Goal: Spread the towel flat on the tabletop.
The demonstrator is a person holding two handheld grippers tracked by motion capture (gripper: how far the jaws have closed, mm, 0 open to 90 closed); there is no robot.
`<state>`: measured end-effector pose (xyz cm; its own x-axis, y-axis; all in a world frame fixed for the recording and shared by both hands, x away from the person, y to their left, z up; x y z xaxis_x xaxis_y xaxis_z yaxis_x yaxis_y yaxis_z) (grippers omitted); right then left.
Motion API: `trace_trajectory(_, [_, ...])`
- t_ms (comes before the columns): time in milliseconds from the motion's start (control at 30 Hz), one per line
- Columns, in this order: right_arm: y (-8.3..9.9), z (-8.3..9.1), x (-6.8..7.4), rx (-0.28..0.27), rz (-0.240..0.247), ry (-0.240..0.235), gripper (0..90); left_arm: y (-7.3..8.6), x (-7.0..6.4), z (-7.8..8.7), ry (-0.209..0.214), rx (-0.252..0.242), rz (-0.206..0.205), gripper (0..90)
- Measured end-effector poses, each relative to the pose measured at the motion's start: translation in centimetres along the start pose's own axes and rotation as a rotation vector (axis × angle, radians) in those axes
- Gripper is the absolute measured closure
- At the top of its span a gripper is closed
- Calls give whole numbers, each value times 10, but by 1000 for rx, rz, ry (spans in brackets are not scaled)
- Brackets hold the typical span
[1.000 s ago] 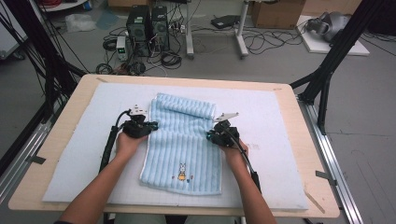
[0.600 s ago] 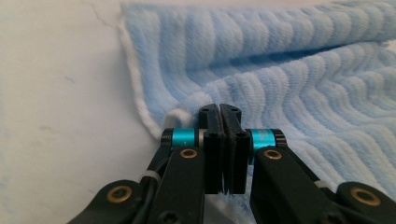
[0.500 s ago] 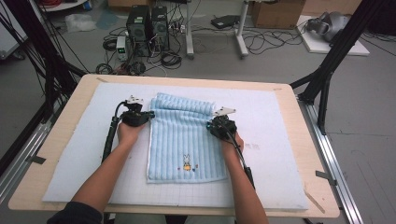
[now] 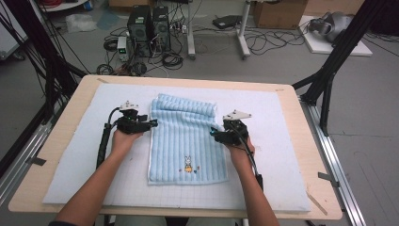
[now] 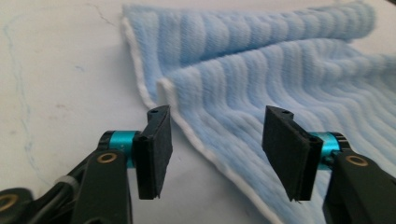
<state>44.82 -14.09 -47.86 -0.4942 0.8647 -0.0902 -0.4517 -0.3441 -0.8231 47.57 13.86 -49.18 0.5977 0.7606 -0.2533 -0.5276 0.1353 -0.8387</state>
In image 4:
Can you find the person's right hand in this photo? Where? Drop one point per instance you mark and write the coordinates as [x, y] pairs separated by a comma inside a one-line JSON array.
[[240, 157]]

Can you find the white foam mat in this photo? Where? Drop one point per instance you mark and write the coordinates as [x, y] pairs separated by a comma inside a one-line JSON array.
[[266, 175]]

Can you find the wide black computer tower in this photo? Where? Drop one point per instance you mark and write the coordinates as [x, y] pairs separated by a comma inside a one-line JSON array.
[[139, 28]]

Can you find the brown cardboard box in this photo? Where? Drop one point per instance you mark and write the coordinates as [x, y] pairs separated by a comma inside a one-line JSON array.
[[279, 14]]

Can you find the black laptop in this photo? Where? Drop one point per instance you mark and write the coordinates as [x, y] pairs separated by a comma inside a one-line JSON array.
[[226, 21]]

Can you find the light blue striped towel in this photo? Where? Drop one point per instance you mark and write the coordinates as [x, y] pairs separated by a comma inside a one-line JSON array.
[[185, 141]]

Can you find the thin wooden strip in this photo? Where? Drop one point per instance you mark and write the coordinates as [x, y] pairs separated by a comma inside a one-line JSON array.
[[316, 203]]

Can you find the white desk leg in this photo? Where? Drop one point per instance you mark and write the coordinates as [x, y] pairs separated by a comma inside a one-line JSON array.
[[242, 37], [190, 37]]

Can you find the black tape piece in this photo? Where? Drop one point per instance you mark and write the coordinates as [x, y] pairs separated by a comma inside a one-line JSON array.
[[38, 161], [327, 178]]

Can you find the white floor board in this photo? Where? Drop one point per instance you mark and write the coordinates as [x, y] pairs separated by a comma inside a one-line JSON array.
[[320, 45]]

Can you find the person's left hand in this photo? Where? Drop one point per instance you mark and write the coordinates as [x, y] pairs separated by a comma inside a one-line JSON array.
[[122, 142]]

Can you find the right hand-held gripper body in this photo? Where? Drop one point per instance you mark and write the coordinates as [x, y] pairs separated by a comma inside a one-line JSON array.
[[236, 135]]

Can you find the grey helmet-shaped device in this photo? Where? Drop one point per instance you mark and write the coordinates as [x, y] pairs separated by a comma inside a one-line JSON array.
[[334, 25]]

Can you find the clear plastic bag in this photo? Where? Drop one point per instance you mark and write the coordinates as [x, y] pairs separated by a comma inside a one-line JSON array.
[[80, 22]]

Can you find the black metal frame stand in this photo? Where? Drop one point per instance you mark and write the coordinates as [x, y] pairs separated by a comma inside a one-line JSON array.
[[345, 44], [34, 34]]

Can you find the aluminium rail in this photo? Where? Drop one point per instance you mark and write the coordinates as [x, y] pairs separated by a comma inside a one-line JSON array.
[[338, 169], [22, 160]]

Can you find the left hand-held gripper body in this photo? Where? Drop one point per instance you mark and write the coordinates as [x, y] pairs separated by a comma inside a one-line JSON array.
[[130, 125]]

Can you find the white power supply box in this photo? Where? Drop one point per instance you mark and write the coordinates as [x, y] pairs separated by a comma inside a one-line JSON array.
[[122, 47]]

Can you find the narrow black computer tower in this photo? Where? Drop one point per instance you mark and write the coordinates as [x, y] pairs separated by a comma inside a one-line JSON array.
[[161, 28]]

